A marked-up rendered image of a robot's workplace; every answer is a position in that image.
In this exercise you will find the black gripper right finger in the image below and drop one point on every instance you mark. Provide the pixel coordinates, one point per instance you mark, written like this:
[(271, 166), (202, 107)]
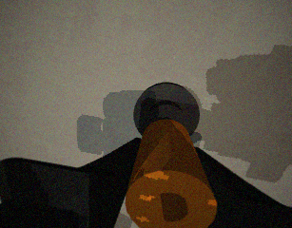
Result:
[(239, 204)]

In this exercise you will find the orange cylinder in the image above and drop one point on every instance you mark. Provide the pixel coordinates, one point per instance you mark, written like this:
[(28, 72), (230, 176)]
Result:
[(168, 187)]

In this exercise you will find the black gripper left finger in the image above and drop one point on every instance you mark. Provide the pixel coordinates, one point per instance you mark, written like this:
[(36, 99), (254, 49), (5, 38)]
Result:
[(94, 191)]

